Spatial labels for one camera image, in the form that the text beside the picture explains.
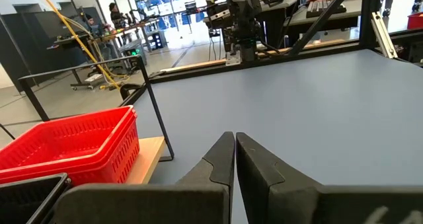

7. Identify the grey desk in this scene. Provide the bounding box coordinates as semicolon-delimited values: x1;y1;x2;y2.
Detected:
260;0;423;28

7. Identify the silver aluminium bar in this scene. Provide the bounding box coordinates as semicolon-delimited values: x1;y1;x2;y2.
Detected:
369;11;399;59

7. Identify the cluttered workbench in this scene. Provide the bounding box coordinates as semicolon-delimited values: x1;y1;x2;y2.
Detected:
49;17;163;58

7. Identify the yellow cable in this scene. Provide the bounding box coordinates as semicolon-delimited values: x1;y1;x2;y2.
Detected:
34;0;122;90

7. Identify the black plastic basket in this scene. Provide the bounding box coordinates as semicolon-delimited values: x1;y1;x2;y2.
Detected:
0;172;72;224

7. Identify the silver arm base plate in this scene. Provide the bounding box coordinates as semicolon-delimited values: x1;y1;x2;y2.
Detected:
225;50;243;67

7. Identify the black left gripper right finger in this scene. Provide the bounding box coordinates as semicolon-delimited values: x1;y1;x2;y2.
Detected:
235;131;423;224

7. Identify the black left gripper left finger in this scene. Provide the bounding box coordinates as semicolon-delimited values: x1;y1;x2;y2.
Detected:
54;131;236;224

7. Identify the wooden table side board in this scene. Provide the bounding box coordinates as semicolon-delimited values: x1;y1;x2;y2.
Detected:
161;38;348;73

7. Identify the red plastic bin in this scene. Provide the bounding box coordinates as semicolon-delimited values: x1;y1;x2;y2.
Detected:
406;11;423;30

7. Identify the black metal shelf frame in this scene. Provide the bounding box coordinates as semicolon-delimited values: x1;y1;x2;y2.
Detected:
0;54;175;163

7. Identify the person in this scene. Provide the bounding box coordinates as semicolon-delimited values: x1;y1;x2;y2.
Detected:
81;13;102;36
108;1;126;28

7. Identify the grey equipment box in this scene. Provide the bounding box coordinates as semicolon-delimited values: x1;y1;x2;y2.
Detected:
118;38;149;66

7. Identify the red plastic basket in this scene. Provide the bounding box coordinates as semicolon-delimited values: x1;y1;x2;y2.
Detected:
0;113;141;187
0;104;137;172

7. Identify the black keyboard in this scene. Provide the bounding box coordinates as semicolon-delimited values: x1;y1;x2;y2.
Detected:
305;0;348;19

